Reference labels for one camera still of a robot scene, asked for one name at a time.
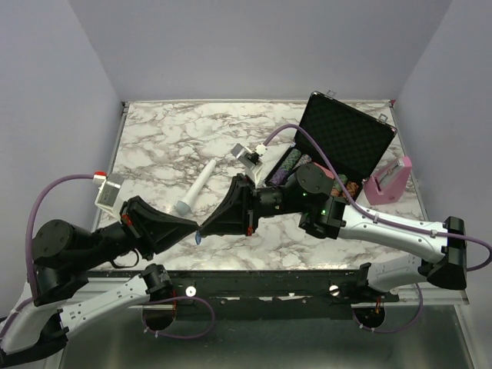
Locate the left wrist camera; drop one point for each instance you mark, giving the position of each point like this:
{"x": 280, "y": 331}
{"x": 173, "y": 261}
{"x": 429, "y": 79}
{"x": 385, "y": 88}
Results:
{"x": 108, "y": 199}

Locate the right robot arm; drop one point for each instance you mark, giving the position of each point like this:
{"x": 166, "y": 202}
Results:
{"x": 434, "y": 252}

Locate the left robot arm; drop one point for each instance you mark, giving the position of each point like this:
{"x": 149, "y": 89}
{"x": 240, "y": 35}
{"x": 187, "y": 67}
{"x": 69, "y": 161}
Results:
{"x": 62, "y": 256}

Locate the pink card holder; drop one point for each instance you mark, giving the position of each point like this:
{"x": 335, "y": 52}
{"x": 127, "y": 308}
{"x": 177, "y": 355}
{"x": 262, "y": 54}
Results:
{"x": 388, "y": 185}

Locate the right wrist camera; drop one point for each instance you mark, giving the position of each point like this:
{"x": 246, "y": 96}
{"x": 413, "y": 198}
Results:
{"x": 251, "y": 160}

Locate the aluminium frame rail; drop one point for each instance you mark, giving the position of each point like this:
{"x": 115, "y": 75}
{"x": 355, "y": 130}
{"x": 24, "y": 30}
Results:
{"x": 431, "y": 295}

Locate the black poker chip case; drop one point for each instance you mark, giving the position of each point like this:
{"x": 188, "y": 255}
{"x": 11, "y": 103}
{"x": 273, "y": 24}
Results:
{"x": 353, "y": 141}

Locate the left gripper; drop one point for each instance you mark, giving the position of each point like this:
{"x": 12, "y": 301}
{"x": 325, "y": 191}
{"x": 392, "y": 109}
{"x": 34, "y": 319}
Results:
{"x": 152, "y": 229}

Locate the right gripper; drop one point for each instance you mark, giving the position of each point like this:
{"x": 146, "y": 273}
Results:
{"x": 238, "y": 213}

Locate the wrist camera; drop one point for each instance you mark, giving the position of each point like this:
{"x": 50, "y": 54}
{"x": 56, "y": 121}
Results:
{"x": 251, "y": 160}
{"x": 108, "y": 199}

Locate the white cylindrical tube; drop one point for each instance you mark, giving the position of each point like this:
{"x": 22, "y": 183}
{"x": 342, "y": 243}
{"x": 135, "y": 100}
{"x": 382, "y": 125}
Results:
{"x": 183, "y": 206}

